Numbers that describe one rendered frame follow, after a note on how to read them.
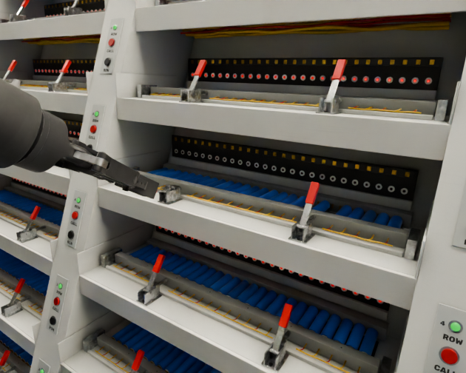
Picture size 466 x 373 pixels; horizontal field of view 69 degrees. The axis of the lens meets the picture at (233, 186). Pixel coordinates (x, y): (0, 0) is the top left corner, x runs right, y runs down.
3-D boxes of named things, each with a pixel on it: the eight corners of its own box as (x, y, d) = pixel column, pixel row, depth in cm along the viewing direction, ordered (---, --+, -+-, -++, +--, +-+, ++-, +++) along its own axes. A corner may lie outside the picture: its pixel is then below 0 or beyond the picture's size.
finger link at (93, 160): (57, 138, 43) (80, 141, 40) (92, 153, 48) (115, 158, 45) (49, 155, 43) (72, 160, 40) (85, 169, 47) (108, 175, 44)
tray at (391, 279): (410, 311, 43) (425, 241, 40) (98, 206, 74) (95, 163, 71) (423, 251, 59) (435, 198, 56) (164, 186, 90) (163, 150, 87)
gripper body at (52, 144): (-11, 158, 42) (56, 180, 50) (26, 168, 38) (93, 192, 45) (14, 102, 43) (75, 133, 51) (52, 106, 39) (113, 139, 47)
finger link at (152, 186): (128, 169, 55) (131, 169, 54) (156, 182, 60) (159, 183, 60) (121, 186, 54) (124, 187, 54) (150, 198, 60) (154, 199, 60)
